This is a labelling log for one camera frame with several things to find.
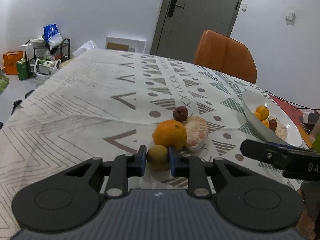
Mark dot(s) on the blue white plastic bag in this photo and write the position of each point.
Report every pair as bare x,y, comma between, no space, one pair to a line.
52,35

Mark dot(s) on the small white wall switch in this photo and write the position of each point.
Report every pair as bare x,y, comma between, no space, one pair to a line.
244,7

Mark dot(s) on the orange leather chair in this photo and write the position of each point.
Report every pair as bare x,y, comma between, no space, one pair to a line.
226,55

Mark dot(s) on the white plastic bag with items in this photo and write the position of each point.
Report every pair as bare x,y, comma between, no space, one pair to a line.
44,69

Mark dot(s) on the white ceramic bowl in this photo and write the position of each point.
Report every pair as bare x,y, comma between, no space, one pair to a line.
251,101

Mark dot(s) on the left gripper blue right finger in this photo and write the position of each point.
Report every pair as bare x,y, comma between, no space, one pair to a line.
189,167

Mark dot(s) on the black slipper middle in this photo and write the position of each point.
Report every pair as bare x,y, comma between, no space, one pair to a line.
16,104

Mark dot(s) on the white power adapter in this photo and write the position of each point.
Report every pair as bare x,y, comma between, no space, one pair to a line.
310,118

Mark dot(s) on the peeled pomelo piece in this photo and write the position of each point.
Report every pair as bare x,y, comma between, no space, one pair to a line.
197,132
281,130

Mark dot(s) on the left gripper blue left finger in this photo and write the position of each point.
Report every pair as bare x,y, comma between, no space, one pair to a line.
124,167

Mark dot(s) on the green paper bag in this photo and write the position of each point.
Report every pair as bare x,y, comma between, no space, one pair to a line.
23,69

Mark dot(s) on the large orange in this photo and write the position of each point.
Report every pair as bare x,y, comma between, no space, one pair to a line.
263,111
170,133

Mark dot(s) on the orange paper bag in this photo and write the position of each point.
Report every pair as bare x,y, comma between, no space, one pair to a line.
10,60

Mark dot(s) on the red orange mat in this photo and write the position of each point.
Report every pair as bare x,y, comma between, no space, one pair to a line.
295,115

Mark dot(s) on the grey door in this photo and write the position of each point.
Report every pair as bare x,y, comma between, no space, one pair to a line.
177,37

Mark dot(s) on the green-brown round fruit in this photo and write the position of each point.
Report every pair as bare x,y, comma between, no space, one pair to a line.
158,158

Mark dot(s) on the green snack package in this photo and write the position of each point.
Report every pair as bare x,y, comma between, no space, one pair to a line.
315,137

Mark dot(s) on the person's right hand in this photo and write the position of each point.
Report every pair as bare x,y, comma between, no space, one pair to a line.
306,226

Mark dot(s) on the patterned tablecloth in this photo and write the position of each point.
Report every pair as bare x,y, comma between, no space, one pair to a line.
106,103

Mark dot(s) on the dark red fruit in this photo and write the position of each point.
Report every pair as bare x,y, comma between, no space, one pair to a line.
180,114
272,124

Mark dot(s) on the black door handle lock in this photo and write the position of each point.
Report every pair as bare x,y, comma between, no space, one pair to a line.
173,4

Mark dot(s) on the clear plastic bag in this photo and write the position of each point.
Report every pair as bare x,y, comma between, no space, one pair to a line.
89,45

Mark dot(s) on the black shoe rack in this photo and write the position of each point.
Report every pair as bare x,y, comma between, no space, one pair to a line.
40,49

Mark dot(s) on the green floor mat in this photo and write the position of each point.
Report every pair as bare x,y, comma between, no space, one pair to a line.
4,81

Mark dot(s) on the small mandarin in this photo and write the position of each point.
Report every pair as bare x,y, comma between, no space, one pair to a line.
265,123
258,116

